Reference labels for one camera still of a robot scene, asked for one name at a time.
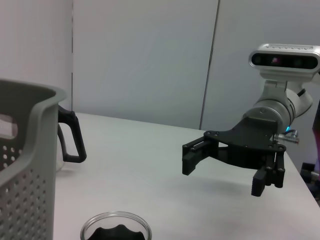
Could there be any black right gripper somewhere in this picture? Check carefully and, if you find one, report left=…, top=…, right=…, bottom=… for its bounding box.
left=181, top=116, right=287, bottom=198

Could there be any glass teacup with black sleeve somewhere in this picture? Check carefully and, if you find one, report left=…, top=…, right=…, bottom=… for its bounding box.
left=79, top=211, right=153, bottom=240

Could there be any grey perforated plastic storage bin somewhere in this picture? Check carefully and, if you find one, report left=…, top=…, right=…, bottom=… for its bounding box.
left=0, top=79, right=68, bottom=240

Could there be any right gripper metal cable connector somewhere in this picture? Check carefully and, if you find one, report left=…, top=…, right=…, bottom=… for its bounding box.
left=273, top=127, right=300, bottom=145

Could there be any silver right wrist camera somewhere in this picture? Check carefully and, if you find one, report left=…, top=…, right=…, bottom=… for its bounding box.
left=248, top=43, right=320, bottom=83

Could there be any glass teapot with black handle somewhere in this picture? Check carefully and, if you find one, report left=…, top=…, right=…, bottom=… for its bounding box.
left=55, top=105, right=88, bottom=173

